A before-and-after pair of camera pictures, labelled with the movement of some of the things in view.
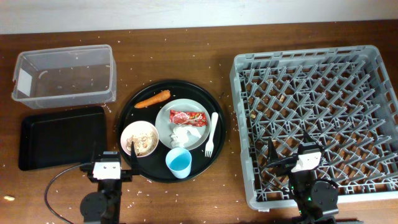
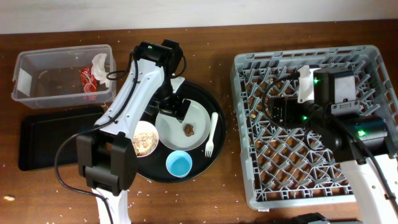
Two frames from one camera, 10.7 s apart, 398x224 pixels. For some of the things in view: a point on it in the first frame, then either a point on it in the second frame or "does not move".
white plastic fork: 209,145 does not move
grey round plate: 164,127 does not move
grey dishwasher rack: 344,95 does not move
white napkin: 180,134 -> 98,69
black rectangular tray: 61,138 does not move
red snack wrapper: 191,118 -> 89,83
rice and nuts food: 144,142 does not move
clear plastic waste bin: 65,77 does not move
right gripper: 273,160 -> 291,104
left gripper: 125,175 -> 175,109
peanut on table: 9,198 does not move
